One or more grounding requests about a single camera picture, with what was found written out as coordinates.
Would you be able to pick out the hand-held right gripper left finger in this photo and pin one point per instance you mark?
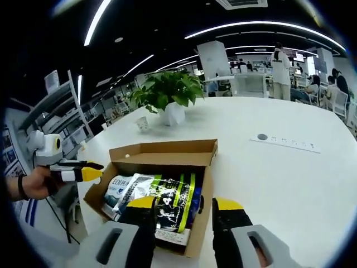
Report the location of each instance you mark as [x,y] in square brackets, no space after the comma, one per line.
[139,223]

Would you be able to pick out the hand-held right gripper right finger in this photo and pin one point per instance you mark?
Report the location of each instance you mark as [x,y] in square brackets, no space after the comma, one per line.
[234,220]

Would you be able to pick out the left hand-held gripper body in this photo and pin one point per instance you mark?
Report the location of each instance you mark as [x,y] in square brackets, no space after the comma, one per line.
[48,150]

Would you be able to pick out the white blue wet wipes pack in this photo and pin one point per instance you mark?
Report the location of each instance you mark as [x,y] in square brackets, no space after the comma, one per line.
[117,187]

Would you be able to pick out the grey white printed packet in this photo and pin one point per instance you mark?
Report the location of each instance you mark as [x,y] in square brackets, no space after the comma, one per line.
[139,187]

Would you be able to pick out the blue soft packet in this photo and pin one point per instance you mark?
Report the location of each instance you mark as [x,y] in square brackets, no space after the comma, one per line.
[198,201]

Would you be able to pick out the green printed packet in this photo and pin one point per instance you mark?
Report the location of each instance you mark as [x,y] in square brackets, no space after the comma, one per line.
[173,195]

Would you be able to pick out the brown cardboard shoe box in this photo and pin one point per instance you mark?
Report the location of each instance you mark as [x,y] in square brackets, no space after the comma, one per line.
[164,153]

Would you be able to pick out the person's left hand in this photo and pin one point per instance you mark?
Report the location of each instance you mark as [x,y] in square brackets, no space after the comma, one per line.
[39,184]

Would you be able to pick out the metal shelf rack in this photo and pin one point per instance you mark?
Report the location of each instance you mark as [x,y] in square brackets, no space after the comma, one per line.
[64,111]

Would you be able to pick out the black wristband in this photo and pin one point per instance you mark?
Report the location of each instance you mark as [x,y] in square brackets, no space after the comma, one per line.
[21,188]

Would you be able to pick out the white table socket panel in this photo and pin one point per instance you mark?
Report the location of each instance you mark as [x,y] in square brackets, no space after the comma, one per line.
[290,143]

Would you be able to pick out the potted green plant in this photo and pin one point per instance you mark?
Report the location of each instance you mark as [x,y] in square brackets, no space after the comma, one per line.
[170,86]

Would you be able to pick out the white desk cabinet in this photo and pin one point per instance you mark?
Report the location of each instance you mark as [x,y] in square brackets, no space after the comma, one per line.
[251,85]

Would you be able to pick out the curved ceiling light strip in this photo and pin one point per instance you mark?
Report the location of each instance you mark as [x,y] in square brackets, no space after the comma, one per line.
[96,22]
[265,25]

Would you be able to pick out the white office chair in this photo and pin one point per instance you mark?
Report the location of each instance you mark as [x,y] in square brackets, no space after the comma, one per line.
[340,103]

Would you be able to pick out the white square pillar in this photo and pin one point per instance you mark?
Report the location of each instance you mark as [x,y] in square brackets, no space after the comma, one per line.
[213,58]

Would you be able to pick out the ceiling air vent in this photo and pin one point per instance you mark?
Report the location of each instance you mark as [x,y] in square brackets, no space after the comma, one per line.
[242,3]

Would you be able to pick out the blue wall poster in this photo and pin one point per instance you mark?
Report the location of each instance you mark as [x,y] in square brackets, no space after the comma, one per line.
[14,167]

